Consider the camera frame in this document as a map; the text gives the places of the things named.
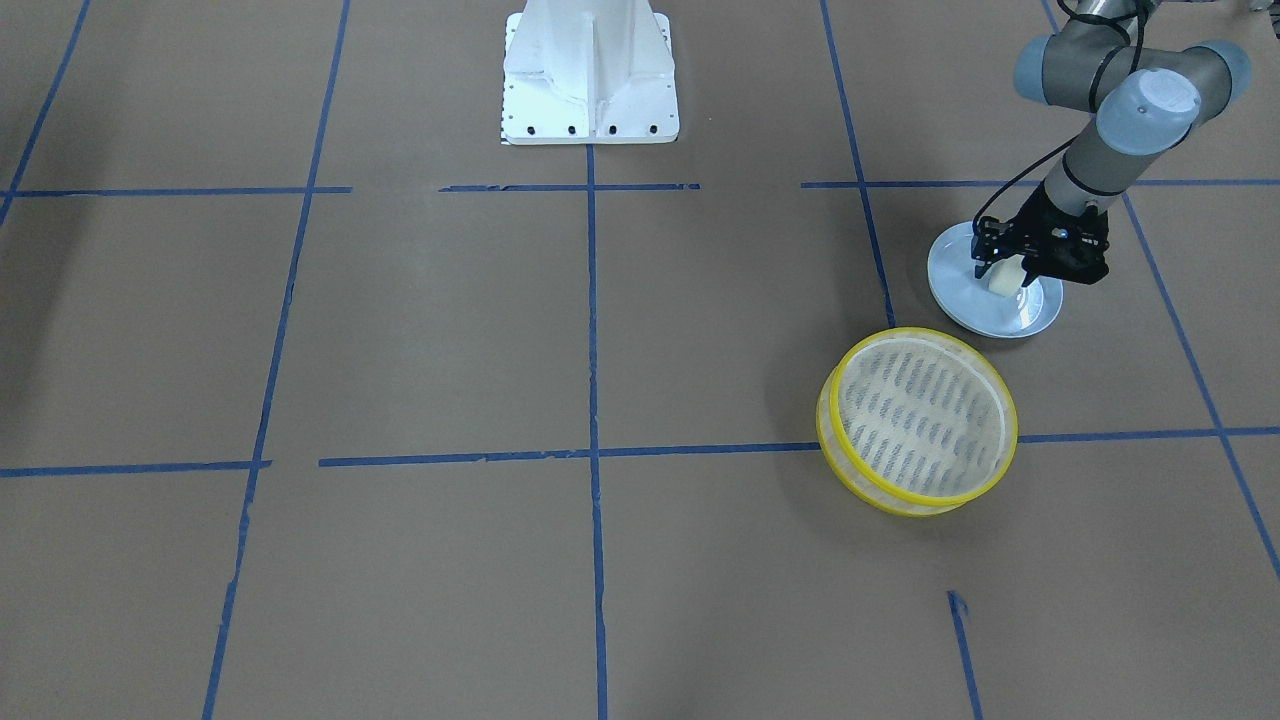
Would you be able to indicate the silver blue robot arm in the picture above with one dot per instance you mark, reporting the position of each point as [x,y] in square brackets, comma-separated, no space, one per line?
[1140,102]

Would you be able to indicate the light blue plate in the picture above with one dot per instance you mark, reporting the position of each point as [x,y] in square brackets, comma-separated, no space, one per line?
[970,302]

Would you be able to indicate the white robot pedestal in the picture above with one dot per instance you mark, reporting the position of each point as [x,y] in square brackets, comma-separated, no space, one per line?
[579,72]

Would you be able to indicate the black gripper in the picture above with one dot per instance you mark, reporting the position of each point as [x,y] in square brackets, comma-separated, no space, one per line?
[1037,222]

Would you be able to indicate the yellow rimmed steamer basket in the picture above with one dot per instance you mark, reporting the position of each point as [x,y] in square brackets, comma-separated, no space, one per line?
[916,423]

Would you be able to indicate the white steamed bun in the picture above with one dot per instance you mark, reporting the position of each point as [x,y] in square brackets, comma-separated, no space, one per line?
[1006,277]

